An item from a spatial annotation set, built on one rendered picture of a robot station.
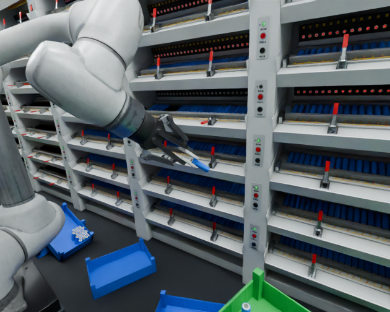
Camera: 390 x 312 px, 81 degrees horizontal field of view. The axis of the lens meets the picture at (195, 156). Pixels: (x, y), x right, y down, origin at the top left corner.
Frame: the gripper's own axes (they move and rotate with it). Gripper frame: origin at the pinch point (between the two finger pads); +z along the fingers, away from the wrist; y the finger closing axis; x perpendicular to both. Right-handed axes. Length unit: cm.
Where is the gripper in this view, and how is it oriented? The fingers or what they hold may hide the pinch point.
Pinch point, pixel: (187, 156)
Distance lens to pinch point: 66.5
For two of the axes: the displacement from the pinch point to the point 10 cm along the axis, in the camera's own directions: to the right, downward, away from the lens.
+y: 4.9, -8.7, 0.9
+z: 5.9, 4.0, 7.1
